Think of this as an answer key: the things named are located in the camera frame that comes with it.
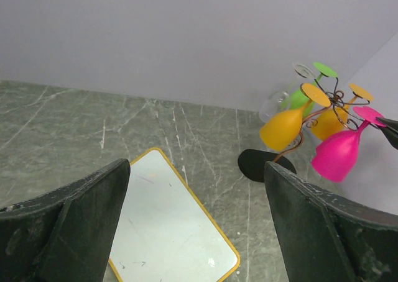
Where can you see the yellow-framed whiteboard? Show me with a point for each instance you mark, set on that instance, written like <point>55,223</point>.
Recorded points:
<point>164,231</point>

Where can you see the green wine glass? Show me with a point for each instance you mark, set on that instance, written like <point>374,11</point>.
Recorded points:
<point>297,99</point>

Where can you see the copper wire glass rack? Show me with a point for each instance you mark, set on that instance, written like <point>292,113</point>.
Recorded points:
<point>251,162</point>

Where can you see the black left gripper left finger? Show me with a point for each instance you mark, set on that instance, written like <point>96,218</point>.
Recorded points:
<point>65,234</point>

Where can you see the clear wine glass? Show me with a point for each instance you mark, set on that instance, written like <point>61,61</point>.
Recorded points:
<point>280,100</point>

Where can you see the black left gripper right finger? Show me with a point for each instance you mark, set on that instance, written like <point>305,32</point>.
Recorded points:
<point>327,237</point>

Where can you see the pink wine glass front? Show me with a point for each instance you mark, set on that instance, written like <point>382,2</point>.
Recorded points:
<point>337,155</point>

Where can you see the orange wine glass right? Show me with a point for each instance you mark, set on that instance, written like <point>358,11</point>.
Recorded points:
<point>338,117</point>

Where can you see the orange wine glass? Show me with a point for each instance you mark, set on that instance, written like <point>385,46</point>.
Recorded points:
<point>283,128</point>
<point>338,117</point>

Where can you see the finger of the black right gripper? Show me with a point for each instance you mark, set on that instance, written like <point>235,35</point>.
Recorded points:
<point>390,130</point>

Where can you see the orange wine glass left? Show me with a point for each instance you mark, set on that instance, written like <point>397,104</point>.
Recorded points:
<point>283,128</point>

